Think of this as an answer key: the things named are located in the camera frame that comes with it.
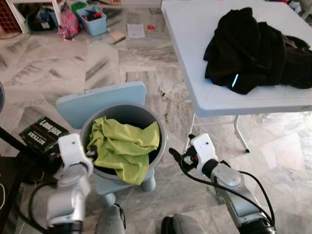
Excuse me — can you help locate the light blue plastic stool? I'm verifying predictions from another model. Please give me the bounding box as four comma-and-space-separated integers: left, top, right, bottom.
55, 81, 156, 205

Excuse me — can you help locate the white folding table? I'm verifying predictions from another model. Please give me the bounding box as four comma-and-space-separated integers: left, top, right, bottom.
161, 0, 312, 153

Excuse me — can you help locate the white paper sheet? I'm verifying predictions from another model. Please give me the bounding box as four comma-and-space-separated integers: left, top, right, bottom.
126, 23, 146, 39

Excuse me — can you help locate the black garment with brown lining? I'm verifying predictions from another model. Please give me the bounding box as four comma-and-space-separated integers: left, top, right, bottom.
280, 34, 312, 89

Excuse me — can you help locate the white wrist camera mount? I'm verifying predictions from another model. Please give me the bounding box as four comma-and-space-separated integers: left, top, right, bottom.
190, 134, 218, 171
58, 134, 88, 169

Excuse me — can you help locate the grey plastic bucket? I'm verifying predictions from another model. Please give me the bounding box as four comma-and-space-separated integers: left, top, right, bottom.
79, 103, 168, 182

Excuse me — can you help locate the light blue storage bin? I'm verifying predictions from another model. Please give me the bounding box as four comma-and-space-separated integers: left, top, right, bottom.
76, 5, 108, 36

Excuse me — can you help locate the robot leg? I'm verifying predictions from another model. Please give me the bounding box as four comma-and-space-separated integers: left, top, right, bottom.
161, 213, 208, 234
95, 204, 126, 234

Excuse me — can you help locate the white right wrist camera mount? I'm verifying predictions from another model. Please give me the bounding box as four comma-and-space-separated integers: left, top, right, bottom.
190, 134, 218, 171

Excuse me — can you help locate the small wooden block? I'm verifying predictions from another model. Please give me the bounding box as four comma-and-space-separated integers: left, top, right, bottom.
110, 32, 126, 44

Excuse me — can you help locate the black printed cardboard box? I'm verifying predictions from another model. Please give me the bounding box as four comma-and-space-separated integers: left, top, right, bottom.
19, 116, 71, 156

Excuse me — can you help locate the lime green garment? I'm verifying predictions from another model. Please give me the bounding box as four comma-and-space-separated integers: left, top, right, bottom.
87, 116, 160, 185

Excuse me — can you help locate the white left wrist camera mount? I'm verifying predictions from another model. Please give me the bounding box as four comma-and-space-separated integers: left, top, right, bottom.
58, 134, 88, 169

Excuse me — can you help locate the robot right leg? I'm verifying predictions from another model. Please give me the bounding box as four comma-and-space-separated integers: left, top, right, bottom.
161, 213, 208, 234

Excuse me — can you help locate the black bag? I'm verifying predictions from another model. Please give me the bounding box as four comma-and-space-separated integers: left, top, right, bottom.
29, 7, 58, 31

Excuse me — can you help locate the robot left leg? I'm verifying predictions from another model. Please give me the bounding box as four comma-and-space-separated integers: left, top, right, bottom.
95, 204, 126, 234

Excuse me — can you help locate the pink bag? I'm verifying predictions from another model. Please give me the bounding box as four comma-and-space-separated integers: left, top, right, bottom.
58, 7, 80, 39

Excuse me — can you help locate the black garment with reflective stripe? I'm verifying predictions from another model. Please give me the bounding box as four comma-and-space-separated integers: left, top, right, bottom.
204, 7, 288, 95

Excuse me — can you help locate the green bin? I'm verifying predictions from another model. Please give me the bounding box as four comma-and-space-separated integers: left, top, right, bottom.
71, 1, 88, 13

